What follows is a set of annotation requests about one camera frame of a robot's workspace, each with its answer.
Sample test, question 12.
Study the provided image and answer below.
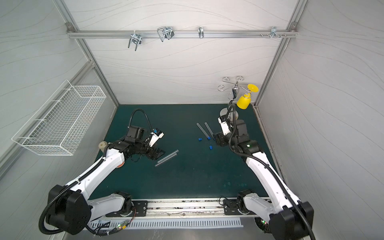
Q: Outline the beige plastic bottle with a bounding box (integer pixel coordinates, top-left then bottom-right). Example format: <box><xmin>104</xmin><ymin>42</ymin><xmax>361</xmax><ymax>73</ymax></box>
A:
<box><xmin>98</xmin><ymin>141</ymin><xmax>108</xmax><ymax>152</ymax></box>

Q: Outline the metal clamp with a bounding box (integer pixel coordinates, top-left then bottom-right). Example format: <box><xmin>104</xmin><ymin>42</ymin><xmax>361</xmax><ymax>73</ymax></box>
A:
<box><xmin>198</xmin><ymin>27</ymin><xmax>204</xmax><ymax>39</ymax></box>
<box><xmin>260</xmin><ymin>27</ymin><xmax>287</xmax><ymax>39</ymax></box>
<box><xmin>128</xmin><ymin>32</ymin><xmax>142</xmax><ymax>51</ymax></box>
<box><xmin>157</xmin><ymin>26</ymin><xmax>175</xmax><ymax>42</ymax></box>

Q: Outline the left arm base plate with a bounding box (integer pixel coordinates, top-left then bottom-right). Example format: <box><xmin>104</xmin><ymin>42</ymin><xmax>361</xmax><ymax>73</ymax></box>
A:
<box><xmin>106</xmin><ymin>200</ymin><xmax>148</xmax><ymax>218</ymax></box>

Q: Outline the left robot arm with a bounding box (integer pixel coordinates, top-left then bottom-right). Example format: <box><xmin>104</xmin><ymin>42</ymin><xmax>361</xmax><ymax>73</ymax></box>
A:
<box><xmin>38</xmin><ymin>125</ymin><xmax>165</xmax><ymax>237</ymax></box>

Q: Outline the white slotted cable duct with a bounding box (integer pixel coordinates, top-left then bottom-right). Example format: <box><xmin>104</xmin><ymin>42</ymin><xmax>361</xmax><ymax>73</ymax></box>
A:
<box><xmin>89</xmin><ymin>218</ymin><xmax>244</xmax><ymax>231</ymax></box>

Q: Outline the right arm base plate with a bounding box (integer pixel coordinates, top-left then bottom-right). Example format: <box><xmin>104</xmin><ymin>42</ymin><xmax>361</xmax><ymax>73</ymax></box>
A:
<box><xmin>221</xmin><ymin>198</ymin><xmax>250</xmax><ymax>216</ymax></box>

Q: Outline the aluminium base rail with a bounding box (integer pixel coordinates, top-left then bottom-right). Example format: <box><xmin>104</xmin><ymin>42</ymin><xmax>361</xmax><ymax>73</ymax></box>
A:
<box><xmin>59</xmin><ymin>196</ymin><xmax>307</xmax><ymax>221</ymax></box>

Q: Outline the white wire basket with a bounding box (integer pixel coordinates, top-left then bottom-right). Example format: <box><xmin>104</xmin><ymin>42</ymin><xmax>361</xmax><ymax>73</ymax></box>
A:
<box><xmin>12</xmin><ymin>80</ymin><xmax>106</xmax><ymax>156</ymax></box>

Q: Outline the clear test tube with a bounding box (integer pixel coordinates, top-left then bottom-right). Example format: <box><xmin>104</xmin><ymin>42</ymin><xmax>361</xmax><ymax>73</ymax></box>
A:
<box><xmin>205</xmin><ymin>122</ymin><xmax>215</xmax><ymax>140</ymax></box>
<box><xmin>155</xmin><ymin>154</ymin><xmax>178</xmax><ymax>167</ymax></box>
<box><xmin>158</xmin><ymin>150</ymin><xmax>179</xmax><ymax>164</ymax></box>
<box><xmin>196</xmin><ymin>123</ymin><xmax>211</xmax><ymax>138</ymax></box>

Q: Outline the aluminium crossbar rail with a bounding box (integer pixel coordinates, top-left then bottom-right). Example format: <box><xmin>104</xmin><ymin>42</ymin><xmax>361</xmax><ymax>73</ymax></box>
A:
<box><xmin>67</xmin><ymin>29</ymin><xmax>299</xmax><ymax>40</ymax></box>

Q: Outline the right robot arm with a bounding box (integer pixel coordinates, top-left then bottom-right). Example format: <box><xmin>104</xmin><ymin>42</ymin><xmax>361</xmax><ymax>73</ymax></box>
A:
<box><xmin>215</xmin><ymin>103</ymin><xmax>316</xmax><ymax>240</ymax></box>

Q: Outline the green table mat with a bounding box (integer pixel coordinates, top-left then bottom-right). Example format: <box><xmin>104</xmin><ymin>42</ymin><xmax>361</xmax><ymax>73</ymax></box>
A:
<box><xmin>91</xmin><ymin>104</ymin><xmax>267</xmax><ymax>199</ymax></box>

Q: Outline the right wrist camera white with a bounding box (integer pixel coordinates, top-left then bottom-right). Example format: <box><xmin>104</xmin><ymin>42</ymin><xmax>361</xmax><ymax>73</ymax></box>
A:
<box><xmin>218</xmin><ymin>116</ymin><xmax>231</xmax><ymax>136</ymax></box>

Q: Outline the chrome cup holder stand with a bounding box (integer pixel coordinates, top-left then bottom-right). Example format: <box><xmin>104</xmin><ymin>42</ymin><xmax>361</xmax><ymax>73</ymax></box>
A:
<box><xmin>217</xmin><ymin>76</ymin><xmax>251</xmax><ymax>116</ymax></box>

